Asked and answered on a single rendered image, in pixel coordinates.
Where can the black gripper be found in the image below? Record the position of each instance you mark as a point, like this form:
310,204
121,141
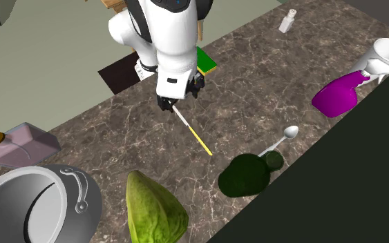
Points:
197,84

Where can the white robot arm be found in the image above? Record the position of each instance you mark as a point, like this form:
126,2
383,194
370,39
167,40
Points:
174,37

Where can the green and yellow sponge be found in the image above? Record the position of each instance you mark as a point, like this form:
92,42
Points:
206,62

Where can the white and yellow knife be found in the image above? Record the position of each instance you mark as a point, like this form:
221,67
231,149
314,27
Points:
194,133

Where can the dark robot stand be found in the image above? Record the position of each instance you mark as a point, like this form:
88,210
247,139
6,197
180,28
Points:
120,75

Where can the dark green round bottle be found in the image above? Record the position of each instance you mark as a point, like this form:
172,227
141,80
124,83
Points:
244,176

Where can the silver spoon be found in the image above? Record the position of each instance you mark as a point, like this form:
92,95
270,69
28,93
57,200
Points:
291,132

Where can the small white bottle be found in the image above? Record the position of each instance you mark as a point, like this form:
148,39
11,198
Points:
286,23

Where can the green cabbage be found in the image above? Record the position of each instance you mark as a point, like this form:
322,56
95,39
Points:
153,212

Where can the purple spray bottle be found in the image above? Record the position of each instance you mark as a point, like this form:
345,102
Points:
339,96

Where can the grey metal pot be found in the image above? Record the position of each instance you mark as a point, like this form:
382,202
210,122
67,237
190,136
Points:
79,215

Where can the pink soap dispenser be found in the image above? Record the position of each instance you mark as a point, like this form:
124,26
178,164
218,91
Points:
25,144

